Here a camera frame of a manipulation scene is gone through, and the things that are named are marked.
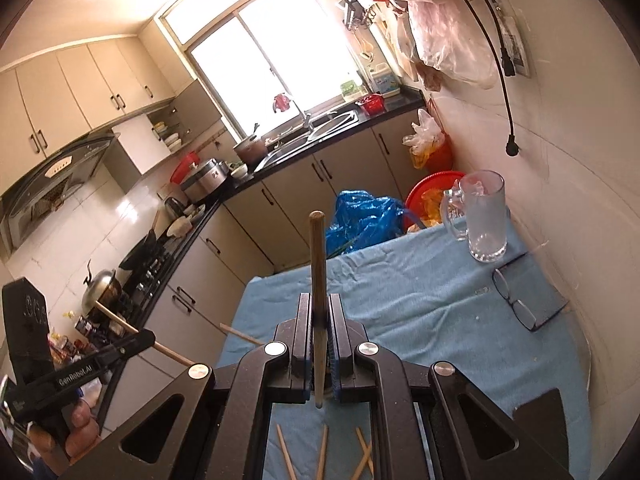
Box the steel sink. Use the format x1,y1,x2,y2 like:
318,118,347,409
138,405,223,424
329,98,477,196
260,110,361,166

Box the person's left hand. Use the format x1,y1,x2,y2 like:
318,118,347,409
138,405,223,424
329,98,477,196
26,401,103,478

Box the steel faucet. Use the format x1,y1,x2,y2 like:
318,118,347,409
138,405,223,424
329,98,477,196
292,100,313,131

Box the brown hanging bag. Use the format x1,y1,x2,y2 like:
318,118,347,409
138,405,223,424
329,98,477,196
419,60,445,93

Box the steel stovetop kettle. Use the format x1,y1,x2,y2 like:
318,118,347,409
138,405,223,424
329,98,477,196
81,260,123,318

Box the grey range hood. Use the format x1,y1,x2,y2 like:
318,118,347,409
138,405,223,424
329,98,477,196
0,130,118,251

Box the black wok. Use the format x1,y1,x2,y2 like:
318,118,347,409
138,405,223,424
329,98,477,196
119,210,166,271

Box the silver rice cooker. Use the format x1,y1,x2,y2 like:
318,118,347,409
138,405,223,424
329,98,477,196
180,157,231,203

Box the black cable flat plug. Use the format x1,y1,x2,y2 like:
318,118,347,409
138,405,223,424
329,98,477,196
477,0,516,78

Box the brown cooking pot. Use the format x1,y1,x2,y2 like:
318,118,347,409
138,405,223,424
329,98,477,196
232,125,268,168

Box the blue plastic bag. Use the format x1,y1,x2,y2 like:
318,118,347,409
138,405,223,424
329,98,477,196
326,190,408,258

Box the black gas stove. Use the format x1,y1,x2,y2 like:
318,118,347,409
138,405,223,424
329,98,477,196
107,245,173,326

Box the white plastic bag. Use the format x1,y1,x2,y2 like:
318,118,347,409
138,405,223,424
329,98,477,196
402,109,447,168

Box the clear glass mug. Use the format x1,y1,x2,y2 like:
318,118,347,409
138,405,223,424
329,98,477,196
440,170,510,263

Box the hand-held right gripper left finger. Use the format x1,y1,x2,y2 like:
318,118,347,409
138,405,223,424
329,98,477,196
60,292,313,480

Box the red plastic basin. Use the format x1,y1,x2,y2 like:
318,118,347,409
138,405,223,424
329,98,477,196
404,171,466,231

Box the dish rack with bowls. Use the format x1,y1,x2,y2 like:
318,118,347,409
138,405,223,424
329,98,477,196
147,105,193,153

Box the dark framed eyeglasses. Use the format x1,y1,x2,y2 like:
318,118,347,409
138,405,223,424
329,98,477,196
491,252,571,332

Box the cream wall cabinets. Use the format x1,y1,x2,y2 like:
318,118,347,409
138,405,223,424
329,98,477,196
0,25,176,191

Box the red plastic basket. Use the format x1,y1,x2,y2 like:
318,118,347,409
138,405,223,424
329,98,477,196
359,92,386,115

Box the white wall power strip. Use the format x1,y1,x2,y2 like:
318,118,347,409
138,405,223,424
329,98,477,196
500,15,532,79

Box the black kitchen countertop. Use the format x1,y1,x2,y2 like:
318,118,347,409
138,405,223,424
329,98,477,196
75,85,426,341

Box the wall utensil hook rack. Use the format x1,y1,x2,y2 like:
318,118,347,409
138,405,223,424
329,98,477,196
337,0,376,31

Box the kitchen window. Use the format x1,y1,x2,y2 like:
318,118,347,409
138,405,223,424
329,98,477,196
160,0,368,143

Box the black cable round plug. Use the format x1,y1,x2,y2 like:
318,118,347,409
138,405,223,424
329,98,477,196
460,0,521,158

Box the cream base cabinets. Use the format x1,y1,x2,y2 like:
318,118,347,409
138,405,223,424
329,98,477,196
95,105,436,436

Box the cluster of seasoning jars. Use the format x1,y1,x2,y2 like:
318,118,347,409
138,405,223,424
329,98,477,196
47,310,103,401

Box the pink translucent hanging bag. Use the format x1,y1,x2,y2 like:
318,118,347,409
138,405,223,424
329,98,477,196
407,0,501,91

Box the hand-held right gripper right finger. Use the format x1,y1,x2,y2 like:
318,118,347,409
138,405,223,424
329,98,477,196
327,292,576,480

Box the white detergent jug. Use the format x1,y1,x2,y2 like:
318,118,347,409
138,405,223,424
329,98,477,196
370,62,398,96

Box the black phone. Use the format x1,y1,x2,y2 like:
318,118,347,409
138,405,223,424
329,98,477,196
512,388,571,471

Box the blue towel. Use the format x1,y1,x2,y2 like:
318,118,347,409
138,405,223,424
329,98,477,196
215,212,593,480

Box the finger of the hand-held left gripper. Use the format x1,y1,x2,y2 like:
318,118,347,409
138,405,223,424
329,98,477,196
100,329,157,367

